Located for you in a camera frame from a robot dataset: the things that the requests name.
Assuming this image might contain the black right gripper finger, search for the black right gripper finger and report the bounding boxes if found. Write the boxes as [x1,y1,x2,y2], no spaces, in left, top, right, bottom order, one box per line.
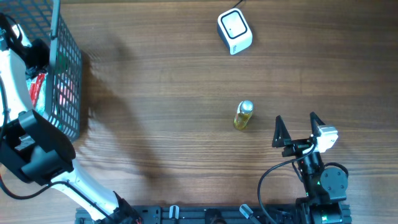
[310,112,325,136]
[272,115,292,147]

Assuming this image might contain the yellow oil bottle silver cap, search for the yellow oil bottle silver cap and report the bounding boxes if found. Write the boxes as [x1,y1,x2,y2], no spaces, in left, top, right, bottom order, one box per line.
[234,100,254,130]

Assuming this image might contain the red coffee stick sachet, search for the red coffee stick sachet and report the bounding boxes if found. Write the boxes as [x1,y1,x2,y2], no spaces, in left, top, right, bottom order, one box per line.
[29,73,46,107]

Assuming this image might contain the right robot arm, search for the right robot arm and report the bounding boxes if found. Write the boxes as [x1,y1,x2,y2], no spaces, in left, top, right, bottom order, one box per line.
[272,112,352,223]

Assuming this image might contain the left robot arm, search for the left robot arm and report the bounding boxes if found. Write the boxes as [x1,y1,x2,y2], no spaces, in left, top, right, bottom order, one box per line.
[1,109,143,223]

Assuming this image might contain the white barcode scanner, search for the white barcode scanner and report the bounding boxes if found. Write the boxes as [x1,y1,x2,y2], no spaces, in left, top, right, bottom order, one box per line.
[217,7,253,55]

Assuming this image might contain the dark grey mesh basket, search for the dark grey mesh basket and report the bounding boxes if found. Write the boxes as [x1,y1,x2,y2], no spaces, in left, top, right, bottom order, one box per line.
[1,1,82,141]

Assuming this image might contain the black right camera cable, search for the black right camera cable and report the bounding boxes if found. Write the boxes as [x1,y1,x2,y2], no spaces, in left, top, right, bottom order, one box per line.
[257,142,318,224]

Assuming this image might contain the black camera cable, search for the black camera cable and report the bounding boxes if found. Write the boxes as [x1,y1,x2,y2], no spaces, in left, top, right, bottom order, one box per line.
[0,12,116,223]
[257,142,318,224]

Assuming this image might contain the black left camera cable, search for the black left camera cable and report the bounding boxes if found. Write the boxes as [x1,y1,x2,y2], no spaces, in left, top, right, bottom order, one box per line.
[0,12,116,223]

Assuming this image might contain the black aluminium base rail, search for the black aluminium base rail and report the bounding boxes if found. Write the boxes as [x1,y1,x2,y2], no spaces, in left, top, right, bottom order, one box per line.
[74,203,353,224]

